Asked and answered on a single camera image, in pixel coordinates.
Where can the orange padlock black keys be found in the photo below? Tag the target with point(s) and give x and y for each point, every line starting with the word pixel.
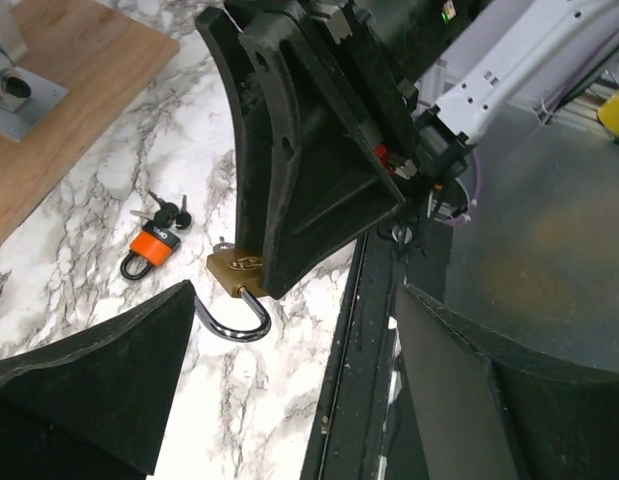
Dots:
pixel 168 215

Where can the grey metal lock bracket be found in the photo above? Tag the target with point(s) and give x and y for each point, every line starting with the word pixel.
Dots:
pixel 25 97

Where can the yellow cup with figurine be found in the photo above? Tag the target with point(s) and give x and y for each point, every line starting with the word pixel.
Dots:
pixel 608 115

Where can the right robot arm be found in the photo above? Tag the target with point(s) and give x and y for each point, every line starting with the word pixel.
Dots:
pixel 450 128

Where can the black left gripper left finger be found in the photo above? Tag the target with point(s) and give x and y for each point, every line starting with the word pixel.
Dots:
pixel 95 405

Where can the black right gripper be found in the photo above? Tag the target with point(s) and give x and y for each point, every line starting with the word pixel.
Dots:
pixel 326 67

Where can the small brass padlock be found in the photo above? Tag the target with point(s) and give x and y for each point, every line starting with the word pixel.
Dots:
pixel 238 271

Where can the wooden board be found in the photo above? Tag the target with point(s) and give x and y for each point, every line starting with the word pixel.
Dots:
pixel 68 69

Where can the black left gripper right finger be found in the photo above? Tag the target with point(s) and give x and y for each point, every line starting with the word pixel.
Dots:
pixel 488 407

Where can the black table edge rail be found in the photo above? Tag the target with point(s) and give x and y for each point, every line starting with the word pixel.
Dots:
pixel 346 439

